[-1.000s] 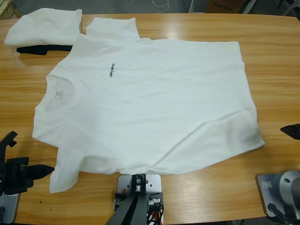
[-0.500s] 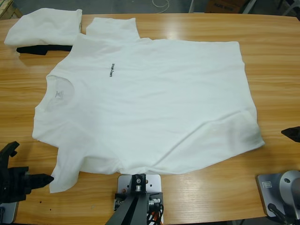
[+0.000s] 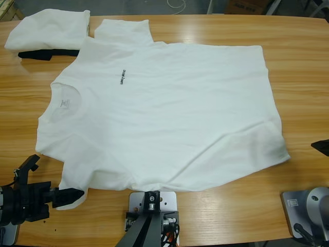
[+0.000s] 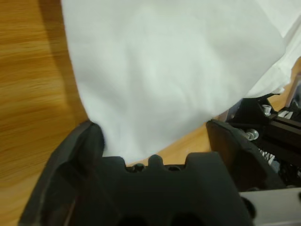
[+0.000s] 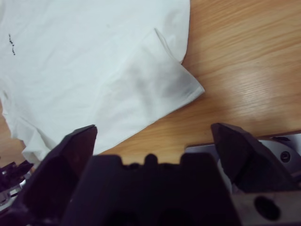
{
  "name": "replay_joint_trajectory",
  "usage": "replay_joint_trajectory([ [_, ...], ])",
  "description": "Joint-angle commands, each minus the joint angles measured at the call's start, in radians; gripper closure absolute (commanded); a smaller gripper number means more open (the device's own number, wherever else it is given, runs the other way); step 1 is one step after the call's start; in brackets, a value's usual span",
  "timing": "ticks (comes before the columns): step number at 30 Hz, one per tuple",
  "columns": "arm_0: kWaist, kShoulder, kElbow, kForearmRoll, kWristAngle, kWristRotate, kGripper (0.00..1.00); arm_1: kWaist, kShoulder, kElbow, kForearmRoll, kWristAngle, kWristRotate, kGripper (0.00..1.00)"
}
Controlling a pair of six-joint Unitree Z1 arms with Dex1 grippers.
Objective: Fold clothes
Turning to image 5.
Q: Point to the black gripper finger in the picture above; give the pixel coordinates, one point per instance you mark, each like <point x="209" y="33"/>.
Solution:
<point x="247" y="164"/>
<point x="58" y="169"/>

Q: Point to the white printed t-shirt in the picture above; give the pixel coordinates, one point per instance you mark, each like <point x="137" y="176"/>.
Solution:
<point x="70" y="58"/>

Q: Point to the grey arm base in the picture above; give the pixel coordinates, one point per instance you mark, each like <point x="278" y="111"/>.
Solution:
<point x="275" y="149"/>

